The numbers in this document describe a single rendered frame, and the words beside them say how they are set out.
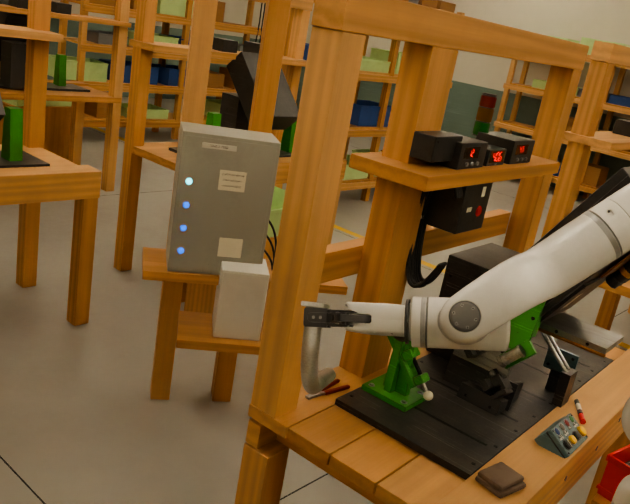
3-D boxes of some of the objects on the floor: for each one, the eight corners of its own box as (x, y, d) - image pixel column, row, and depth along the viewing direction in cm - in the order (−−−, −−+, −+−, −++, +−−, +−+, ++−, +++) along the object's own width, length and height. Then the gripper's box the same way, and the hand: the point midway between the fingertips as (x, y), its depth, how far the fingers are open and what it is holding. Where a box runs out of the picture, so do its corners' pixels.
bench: (596, 558, 291) (666, 366, 264) (396, 837, 177) (482, 550, 150) (449, 473, 331) (496, 298, 304) (207, 656, 217) (248, 403, 190)
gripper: (410, 344, 111) (294, 338, 114) (416, 344, 127) (314, 339, 130) (411, 295, 112) (296, 292, 115) (418, 302, 127) (316, 298, 131)
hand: (318, 317), depth 122 cm, fingers closed on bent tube, 3 cm apart
